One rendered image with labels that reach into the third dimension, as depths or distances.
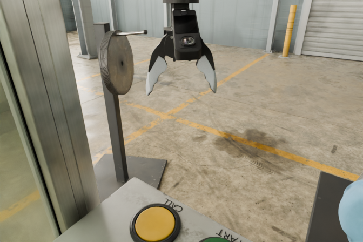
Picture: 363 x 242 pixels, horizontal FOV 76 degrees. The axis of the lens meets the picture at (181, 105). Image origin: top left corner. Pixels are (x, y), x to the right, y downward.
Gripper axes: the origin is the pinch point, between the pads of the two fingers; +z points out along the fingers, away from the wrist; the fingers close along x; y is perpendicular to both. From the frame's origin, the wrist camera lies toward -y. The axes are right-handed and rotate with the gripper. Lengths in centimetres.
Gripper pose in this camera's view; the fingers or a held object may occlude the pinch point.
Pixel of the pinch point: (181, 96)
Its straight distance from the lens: 51.0
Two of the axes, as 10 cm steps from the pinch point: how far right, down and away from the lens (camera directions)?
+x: -10.0, 0.4, -0.7
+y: -0.8, -4.2, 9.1
